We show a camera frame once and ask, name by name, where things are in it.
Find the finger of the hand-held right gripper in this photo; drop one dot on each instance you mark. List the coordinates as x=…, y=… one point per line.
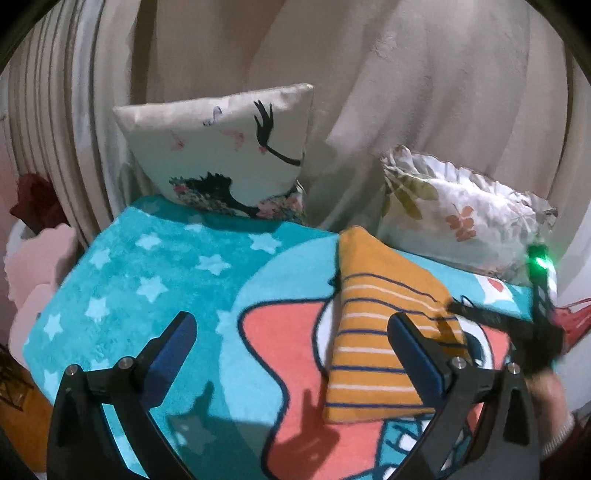
x=489, y=318

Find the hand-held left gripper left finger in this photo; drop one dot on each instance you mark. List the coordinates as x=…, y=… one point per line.
x=173, y=351

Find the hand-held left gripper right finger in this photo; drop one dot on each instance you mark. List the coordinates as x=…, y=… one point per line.
x=425, y=361

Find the yellow striped sweater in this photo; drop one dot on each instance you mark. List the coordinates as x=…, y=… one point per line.
x=369, y=323

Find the person's right forearm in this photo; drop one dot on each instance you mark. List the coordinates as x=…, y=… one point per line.
x=561, y=436

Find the person's right hand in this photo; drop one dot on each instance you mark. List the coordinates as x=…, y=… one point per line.
x=549, y=401

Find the turquoise star printed blanket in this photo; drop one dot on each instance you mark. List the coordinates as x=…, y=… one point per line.
x=152, y=286

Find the white leaf print pillow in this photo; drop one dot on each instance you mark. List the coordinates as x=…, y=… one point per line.
x=461, y=217

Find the pink and red plush toy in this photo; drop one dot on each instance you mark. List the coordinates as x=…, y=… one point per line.
x=41, y=272

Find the dark red cloth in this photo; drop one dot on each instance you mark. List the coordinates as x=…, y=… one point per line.
x=39, y=203

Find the white bird print pillow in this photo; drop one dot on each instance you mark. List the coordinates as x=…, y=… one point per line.
x=217, y=147

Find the beige curtain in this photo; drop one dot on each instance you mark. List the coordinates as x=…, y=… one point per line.
x=392, y=78

